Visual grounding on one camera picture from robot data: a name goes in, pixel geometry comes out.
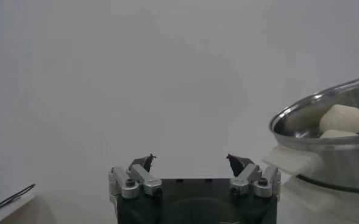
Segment white side table with adapter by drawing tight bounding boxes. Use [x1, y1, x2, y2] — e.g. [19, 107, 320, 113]
[0, 187, 37, 224]

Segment white steamed baozi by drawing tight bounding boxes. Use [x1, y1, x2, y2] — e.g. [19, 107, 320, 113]
[319, 129, 359, 139]
[318, 103, 359, 134]

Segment black adapter cable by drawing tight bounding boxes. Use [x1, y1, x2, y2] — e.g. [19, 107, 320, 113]
[0, 183, 36, 219]

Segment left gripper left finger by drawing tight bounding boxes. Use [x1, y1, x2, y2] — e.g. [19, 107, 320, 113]
[108, 153, 163, 200]

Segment white electric cooking pot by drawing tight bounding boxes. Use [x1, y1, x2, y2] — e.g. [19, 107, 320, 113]
[261, 145, 359, 224]

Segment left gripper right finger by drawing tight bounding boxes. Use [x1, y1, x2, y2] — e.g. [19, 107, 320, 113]
[226, 153, 282, 201]

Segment perforated steel steamer basket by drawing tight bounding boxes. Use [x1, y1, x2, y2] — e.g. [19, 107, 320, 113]
[268, 74, 359, 194]

